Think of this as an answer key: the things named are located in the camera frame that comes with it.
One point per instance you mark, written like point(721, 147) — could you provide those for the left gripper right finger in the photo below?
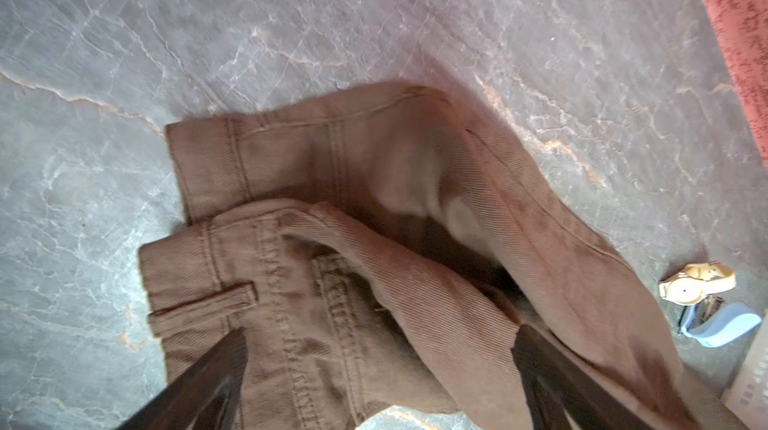
point(559, 394)

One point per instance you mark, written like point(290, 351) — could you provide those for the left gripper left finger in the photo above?
point(206, 396)

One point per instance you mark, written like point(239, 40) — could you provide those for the brown trousers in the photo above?
point(383, 246)

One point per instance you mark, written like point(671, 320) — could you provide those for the white plastic basket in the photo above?
point(747, 396)

